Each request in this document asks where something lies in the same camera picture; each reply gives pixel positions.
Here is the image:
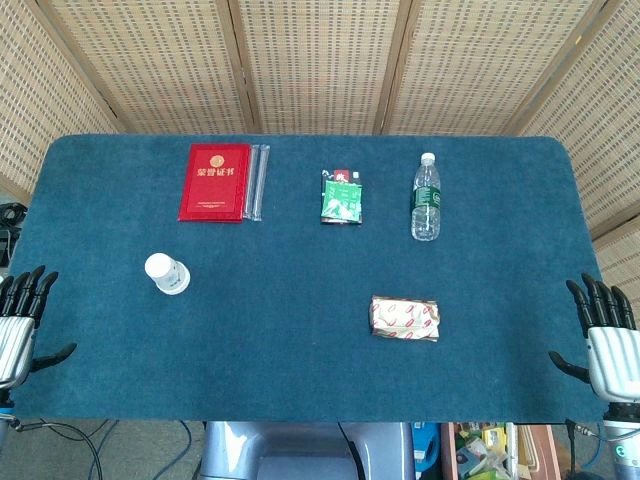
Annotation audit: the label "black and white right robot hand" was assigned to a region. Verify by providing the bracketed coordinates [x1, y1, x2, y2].
[548, 272, 640, 402]

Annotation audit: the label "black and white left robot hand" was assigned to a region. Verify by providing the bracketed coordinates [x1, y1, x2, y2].
[0, 264, 79, 392]

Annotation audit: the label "black equipment on floor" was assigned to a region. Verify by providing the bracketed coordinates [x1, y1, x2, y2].
[0, 201, 29, 267]

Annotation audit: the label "box of assorted items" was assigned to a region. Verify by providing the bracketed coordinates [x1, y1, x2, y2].
[439, 422, 562, 480]

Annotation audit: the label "gold snack package red logos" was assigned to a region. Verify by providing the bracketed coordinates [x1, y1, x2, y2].
[368, 295, 442, 343]

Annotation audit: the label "clear water bottle green label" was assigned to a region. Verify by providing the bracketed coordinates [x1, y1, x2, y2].
[410, 152, 443, 242]

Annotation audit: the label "red certificate book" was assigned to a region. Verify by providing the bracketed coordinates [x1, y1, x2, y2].
[177, 143, 252, 223]

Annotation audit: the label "straw in clear wrapper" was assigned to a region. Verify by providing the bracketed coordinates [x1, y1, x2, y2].
[242, 144, 262, 220]
[253, 144, 272, 222]

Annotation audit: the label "blue table cloth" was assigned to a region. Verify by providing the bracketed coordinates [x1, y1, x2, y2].
[8, 132, 621, 424]

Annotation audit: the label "grey robot torso base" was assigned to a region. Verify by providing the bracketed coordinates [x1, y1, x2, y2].
[198, 421, 417, 480]

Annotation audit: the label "green sachet packet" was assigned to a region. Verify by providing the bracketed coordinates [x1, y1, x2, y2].
[320, 180, 363, 224]

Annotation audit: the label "green snack packet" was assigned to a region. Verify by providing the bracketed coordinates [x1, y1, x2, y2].
[320, 167, 363, 227]

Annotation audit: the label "woven bamboo folding screen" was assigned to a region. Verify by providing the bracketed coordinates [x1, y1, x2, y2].
[0, 0, 640, 311]

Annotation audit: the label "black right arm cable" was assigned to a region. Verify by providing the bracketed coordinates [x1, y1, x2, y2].
[564, 418, 607, 454]

